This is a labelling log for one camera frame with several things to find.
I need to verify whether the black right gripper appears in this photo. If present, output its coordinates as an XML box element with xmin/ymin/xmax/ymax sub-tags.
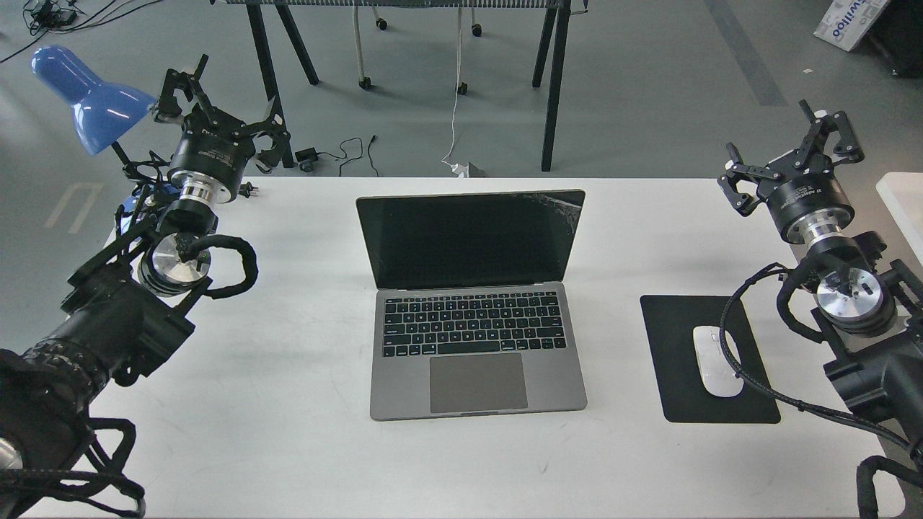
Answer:
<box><xmin>717</xmin><ymin>99</ymin><xmax>866</xmax><ymax>245</ymax></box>

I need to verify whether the white power adapter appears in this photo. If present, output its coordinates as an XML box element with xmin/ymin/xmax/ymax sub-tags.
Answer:
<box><xmin>442</xmin><ymin>160</ymin><xmax>487</xmax><ymax>178</ymax></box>

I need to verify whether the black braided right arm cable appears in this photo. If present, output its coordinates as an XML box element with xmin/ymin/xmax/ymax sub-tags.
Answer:
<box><xmin>719</xmin><ymin>262</ymin><xmax>923</xmax><ymax>451</ymax></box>

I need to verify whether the grey laptop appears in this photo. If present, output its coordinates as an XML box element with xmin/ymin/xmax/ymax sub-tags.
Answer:
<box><xmin>356</xmin><ymin>190</ymin><xmax>588</xmax><ymax>421</ymax></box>

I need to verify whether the black cable bundle on floor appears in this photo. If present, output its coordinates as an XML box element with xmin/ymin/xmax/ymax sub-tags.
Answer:
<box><xmin>0</xmin><ymin>0</ymin><xmax>163</xmax><ymax>66</ymax></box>

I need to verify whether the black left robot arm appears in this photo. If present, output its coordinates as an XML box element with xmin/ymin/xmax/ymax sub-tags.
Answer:
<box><xmin>1</xmin><ymin>46</ymin><xmax>290</xmax><ymax>518</ymax></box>

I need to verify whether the black power adapter with cable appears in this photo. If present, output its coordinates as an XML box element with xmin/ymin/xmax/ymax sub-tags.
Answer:
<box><xmin>293</xmin><ymin>134</ymin><xmax>382</xmax><ymax>178</ymax></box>

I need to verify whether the white computer mouse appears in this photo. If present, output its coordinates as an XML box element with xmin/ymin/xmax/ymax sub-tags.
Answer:
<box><xmin>692</xmin><ymin>326</ymin><xmax>744</xmax><ymax>399</ymax></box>

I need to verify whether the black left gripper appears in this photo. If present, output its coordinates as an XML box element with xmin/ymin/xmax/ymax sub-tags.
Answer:
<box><xmin>153</xmin><ymin>55</ymin><xmax>291</xmax><ymax>203</ymax></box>

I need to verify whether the black mouse pad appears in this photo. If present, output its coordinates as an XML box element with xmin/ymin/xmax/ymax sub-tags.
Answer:
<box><xmin>640</xmin><ymin>295</ymin><xmax>781</xmax><ymax>424</ymax></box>

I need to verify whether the white hanging cable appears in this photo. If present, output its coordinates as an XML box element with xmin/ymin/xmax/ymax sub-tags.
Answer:
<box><xmin>441</xmin><ymin>0</ymin><xmax>464</xmax><ymax>168</ymax></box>

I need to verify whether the blue desk lamp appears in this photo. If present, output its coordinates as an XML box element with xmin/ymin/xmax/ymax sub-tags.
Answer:
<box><xmin>30</xmin><ymin>45</ymin><xmax>157</xmax><ymax>165</ymax></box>

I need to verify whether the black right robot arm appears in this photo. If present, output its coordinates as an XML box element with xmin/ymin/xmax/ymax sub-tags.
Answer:
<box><xmin>717</xmin><ymin>99</ymin><xmax>922</xmax><ymax>518</ymax></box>

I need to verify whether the black trestle table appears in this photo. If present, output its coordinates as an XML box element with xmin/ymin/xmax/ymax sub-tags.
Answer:
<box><xmin>237</xmin><ymin>1</ymin><xmax>583</xmax><ymax>173</ymax></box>

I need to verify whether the white cardboard box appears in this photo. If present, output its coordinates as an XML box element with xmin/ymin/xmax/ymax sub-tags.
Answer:
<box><xmin>813</xmin><ymin>0</ymin><xmax>890</xmax><ymax>52</ymax></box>

